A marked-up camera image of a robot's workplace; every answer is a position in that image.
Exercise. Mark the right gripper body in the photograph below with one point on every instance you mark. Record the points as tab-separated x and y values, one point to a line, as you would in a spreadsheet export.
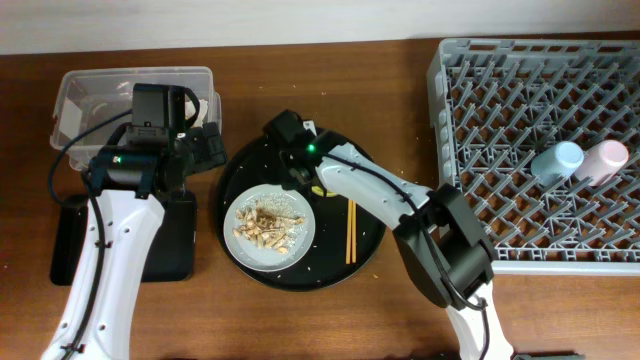
289	177

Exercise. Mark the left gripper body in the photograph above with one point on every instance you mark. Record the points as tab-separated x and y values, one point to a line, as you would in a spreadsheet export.
204	152

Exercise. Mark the peanut shells and rice scraps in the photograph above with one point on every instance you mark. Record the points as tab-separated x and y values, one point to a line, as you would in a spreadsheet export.
269	222

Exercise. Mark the grey plate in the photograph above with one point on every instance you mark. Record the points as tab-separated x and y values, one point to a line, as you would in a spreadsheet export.
267	260

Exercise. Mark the blue cup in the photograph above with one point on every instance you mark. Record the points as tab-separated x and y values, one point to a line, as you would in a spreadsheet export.
558	162

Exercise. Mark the pink cup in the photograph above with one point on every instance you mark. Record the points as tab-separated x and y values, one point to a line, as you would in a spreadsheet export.
602	161

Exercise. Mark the white paper napkin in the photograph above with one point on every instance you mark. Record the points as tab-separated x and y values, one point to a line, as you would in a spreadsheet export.
200	112

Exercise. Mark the yellow bowl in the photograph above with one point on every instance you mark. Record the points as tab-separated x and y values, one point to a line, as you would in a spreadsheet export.
319	191

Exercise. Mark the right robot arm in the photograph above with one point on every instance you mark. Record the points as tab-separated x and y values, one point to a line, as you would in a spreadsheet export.
444	248

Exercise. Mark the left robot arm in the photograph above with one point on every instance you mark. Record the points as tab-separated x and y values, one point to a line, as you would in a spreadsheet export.
130	189

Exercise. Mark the clear plastic waste bin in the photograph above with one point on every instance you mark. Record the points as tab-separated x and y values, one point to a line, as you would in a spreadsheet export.
87	98

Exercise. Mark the grey dishwasher rack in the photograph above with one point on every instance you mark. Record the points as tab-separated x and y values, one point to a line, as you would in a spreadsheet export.
495	104

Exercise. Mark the round black serving tray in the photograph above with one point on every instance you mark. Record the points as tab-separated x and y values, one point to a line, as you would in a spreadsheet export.
324	265

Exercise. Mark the black rectangular tray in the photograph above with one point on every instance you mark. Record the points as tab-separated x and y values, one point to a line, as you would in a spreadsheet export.
171	255

